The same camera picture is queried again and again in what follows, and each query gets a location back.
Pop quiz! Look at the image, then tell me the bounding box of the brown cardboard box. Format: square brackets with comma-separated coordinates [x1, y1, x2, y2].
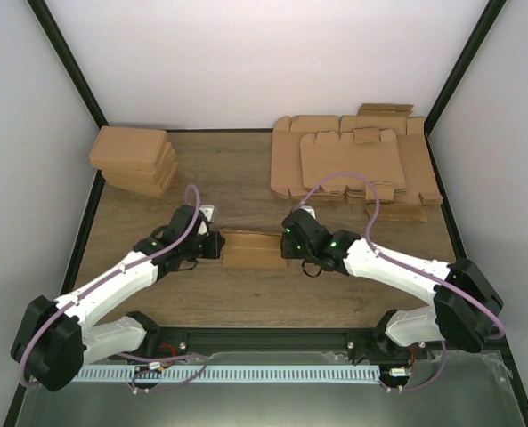
[221, 229, 288, 270]

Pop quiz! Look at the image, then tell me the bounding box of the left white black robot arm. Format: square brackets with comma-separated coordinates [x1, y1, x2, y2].
[11, 205, 225, 391]

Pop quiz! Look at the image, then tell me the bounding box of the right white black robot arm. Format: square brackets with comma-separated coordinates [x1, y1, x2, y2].
[281, 206, 503, 359]

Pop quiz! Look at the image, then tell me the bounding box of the bottom folded cardboard box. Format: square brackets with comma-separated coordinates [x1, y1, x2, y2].
[102, 165, 178, 197]

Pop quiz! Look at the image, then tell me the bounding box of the folded cardboard box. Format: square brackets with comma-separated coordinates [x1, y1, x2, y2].
[98, 142, 174, 173]
[102, 149, 176, 182]
[89, 126, 167, 172]
[102, 165, 178, 197]
[102, 161, 178, 187]

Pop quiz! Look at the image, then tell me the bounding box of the top folded cardboard box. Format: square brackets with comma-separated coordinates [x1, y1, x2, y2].
[89, 126, 167, 172]

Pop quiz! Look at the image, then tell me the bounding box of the pile of flat cardboard blanks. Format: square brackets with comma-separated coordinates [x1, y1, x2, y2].
[270, 103, 443, 222]

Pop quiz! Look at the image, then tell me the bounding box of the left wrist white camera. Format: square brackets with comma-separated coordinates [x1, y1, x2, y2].
[199, 205, 218, 224]

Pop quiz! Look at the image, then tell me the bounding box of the wrist white camera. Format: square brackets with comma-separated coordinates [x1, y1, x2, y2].
[301, 205, 316, 219]
[199, 205, 218, 224]

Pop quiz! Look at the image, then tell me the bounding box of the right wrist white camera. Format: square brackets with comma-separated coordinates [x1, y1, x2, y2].
[301, 205, 316, 219]

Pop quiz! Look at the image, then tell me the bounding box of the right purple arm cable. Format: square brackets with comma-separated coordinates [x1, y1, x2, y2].
[298, 172, 508, 392]

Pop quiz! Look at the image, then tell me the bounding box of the black aluminium frame rail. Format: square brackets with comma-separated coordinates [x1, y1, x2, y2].
[36, 326, 505, 357]

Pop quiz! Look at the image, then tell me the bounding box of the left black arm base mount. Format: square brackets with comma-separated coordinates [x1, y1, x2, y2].
[130, 329, 190, 359]

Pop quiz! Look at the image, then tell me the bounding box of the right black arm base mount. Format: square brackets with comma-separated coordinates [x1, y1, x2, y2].
[345, 328, 428, 364]

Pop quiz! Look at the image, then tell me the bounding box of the light blue slotted cable duct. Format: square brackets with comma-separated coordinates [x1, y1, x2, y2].
[73, 365, 380, 385]

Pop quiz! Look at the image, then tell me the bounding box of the left black corner frame post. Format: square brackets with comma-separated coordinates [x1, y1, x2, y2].
[27, 0, 109, 127]

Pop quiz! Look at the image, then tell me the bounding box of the black corner frame post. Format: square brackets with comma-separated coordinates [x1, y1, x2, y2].
[427, 0, 508, 131]
[27, 0, 109, 127]

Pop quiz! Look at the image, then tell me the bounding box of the right black corner frame post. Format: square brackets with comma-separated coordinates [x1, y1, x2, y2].
[427, 0, 508, 131]

